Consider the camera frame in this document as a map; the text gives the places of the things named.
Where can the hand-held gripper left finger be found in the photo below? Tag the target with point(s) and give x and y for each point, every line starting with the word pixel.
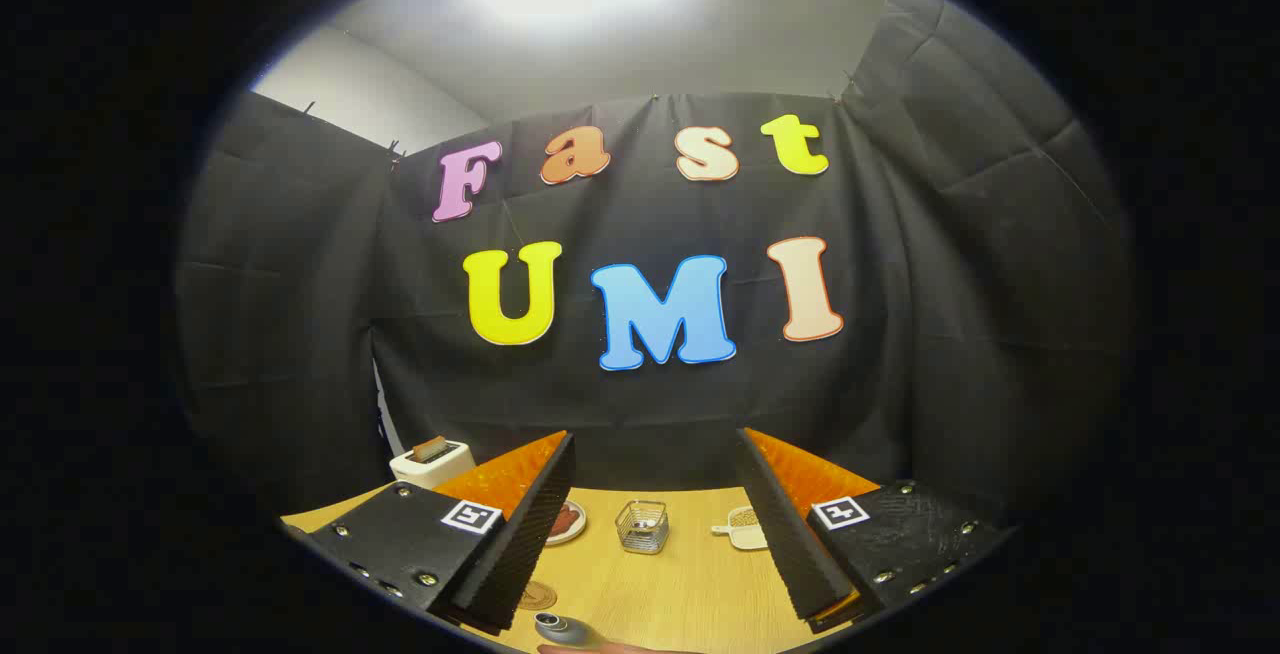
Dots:
pixel 530 534

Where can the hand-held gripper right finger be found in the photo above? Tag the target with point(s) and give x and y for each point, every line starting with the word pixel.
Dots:
pixel 785 534

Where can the round cork coaster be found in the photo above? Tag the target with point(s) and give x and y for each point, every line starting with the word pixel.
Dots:
pixel 540 596

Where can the silver bottle with green label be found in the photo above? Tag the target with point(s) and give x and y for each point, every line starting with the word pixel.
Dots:
pixel 556 626

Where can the reddish meat slices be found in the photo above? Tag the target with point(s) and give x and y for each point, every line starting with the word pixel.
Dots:
pixel 564 520

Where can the white divided dish with grains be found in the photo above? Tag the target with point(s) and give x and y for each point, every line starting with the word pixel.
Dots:
pixel 745 532

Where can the white round plate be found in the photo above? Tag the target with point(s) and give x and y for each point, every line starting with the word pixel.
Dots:
pixel 575 532

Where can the wooden table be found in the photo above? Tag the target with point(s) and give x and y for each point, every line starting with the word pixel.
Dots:
pixel 680 594

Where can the white toaster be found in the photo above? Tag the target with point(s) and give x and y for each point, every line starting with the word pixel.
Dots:
pixel 425 471

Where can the toast slice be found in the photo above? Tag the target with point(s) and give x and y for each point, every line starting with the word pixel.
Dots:
pixel 430 449

